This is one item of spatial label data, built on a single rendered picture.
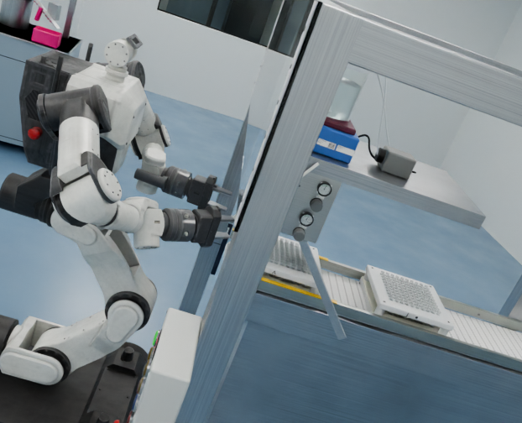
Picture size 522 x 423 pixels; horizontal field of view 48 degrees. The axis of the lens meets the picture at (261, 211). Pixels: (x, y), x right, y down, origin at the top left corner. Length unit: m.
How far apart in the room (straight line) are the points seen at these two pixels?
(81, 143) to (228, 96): 5.56
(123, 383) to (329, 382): 0.75
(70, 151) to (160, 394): 0.62
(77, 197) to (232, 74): 5.59
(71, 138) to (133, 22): 5.39
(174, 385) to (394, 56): 0.55
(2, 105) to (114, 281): 2.51
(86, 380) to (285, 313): 0.83
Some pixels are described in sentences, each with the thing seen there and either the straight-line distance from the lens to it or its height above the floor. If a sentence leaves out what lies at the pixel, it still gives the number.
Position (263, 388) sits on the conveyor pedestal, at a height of 0.47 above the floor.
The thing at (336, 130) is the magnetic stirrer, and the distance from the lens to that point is 1.56.
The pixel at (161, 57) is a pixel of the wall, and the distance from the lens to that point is 6.74.
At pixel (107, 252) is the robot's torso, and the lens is 1.80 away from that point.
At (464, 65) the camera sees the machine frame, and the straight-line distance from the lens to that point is 0.84.
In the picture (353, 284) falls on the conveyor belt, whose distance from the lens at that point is 1.98.
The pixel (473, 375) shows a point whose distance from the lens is 1.98.
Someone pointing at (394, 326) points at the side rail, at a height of 0.86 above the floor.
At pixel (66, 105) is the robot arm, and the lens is 1.46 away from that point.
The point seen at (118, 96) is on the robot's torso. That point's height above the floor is 1.24.
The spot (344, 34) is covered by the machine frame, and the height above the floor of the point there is 1.62.
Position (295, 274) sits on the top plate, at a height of 0.90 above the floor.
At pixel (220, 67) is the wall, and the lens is 6.77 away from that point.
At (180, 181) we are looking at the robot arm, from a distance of 1.79.
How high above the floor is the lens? 1.66
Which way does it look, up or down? 22 degrees down
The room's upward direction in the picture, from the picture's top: 21 degrees clockwise
